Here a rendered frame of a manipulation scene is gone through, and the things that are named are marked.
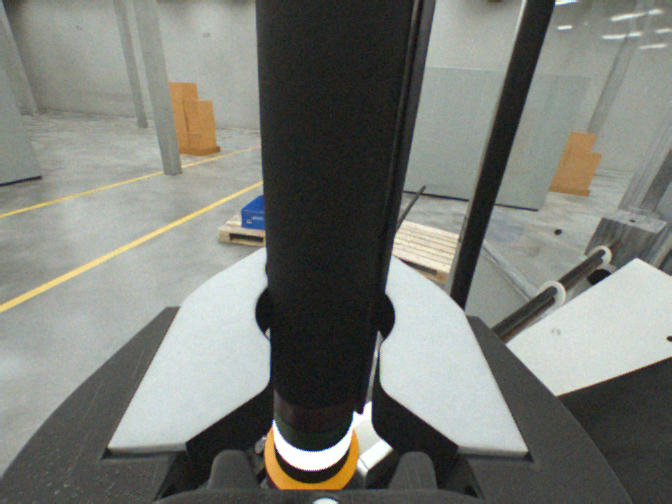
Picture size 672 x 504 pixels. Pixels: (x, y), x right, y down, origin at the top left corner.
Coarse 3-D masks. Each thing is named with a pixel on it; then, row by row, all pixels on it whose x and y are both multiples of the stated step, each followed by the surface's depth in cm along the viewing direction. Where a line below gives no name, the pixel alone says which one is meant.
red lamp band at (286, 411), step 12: (276, 396) 11; (276, 408) 11; (288, 408) 10; (300, 408) 10; (324, 408) 10; (336, 408) 10; (348, 408) 11; (288, 420) 11; (300, 420) 10; (312, 420) 10; (324, 420) 10; (336, 420) 11
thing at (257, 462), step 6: (246, 450) 30; (252, 450) 30; (252, 456) 30; (258, 456) 29; (252, 462) 29; (258, 462) 29; (264, 462) 27; (258, 468) 27; (264, 468) 26; (258, 474) 26; (264, 474) 26; (258, 480) 26; (264, 480) 25; (264, 486) 24
